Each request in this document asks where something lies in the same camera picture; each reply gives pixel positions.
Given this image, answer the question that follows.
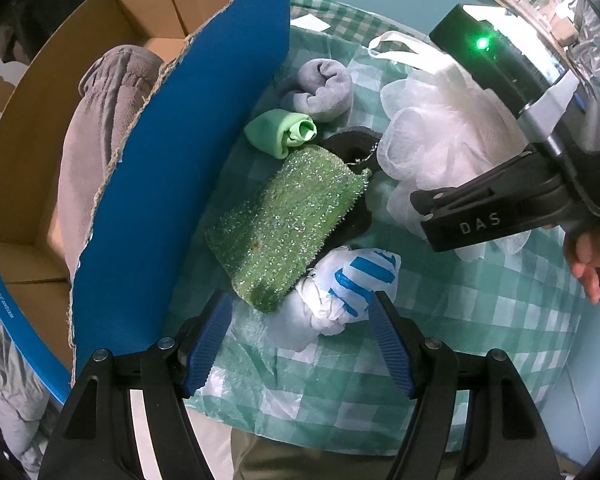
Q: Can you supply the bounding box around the light green checkered tablecloth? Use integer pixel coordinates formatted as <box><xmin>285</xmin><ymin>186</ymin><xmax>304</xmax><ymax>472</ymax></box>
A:
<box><xmin>162</xmin><ymin>24</ymin><xmax>589</xmax><ymax>458</ymax></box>

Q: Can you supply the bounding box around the white mesh bath loofah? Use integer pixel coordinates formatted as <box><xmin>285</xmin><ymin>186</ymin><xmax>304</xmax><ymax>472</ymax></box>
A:
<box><xmin>368</xmin><ymin>30</ymin><xmax>527</xmax><ymax>238</ymax></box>

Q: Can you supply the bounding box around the black camera with green light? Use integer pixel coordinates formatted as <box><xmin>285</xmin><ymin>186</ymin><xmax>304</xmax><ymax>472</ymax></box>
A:
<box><xmin>429</xmin><ymin>4</ymin><xmax>570</xmax><ymax>116</ymax></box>

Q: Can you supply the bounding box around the dark green checkered cloth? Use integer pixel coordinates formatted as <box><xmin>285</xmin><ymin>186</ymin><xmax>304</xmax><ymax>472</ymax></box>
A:
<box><xmin>290</xmin><ymin>0</ymin><xmax>431</xmax><ymax>46</ymax></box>

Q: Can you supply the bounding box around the rolled grey sock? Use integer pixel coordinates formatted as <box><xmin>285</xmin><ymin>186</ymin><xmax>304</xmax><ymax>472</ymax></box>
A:
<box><xmin>278</xmin><ymin>58</ymin><xmax>353</xmax><ymax>124</ymax></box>

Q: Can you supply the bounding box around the blue cardboard box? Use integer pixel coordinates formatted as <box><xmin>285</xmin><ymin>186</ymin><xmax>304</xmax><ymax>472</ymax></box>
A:
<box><xmin>0</xmin><ymin>0</ymin><xmax>290</xmax><ymax>402</ymax></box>

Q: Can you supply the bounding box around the white paper card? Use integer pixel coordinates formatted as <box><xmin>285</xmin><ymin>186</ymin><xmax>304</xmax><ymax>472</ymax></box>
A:
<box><xmin>290</xmin><ymin>14</ymin><xmax>330</xmax><ymax>32</ymax></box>

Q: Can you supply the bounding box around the grey-brown towel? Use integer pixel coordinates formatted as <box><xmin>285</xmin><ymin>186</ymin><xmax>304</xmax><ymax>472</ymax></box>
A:
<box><xmin>58</xmin><ymin>44</ymin><xmax>162</xmax><ymax>274</ymax></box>

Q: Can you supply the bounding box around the rolled green sock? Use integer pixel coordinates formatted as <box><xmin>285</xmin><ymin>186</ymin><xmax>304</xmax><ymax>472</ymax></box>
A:
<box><xmin>244</xmin><ymin>108</ymin><xmax>317</xmax><ymax>160</ymax></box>

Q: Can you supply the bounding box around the person's right hand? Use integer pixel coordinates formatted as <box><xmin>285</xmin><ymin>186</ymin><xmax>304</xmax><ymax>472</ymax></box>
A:
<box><xmin>564</xmin><ymin>225</ymin><xmax>600</xmax><ymax>304</ymax></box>

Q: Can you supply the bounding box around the white blue striped cloth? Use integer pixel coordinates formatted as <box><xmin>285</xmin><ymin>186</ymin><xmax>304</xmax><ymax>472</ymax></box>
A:
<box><xmin>265</xmin><ymin>246</ymin><xmax>401</xmax><ymax>352</ymax></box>

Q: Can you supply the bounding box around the green glitter sponge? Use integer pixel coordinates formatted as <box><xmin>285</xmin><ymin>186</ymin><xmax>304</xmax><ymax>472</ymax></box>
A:
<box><xmin>206</xmin><ymin>145</ymin><xmax>372</xmax><ymax>314</ymax></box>

